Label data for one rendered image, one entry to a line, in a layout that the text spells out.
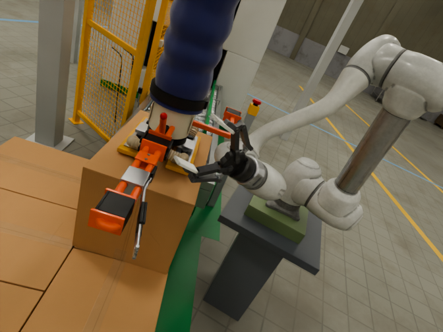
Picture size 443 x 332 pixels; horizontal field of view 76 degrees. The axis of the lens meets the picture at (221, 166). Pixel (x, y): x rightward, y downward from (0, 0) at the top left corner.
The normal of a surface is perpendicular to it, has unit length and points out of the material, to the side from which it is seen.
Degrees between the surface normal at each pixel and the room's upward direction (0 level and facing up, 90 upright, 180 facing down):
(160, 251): 90
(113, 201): 0
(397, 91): 112
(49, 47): 90
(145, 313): 0
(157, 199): 90
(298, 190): 87
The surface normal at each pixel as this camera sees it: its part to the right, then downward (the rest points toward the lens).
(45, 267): 0.35, -0.80
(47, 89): -0.03, 0.51
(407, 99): -0.67, 0.47
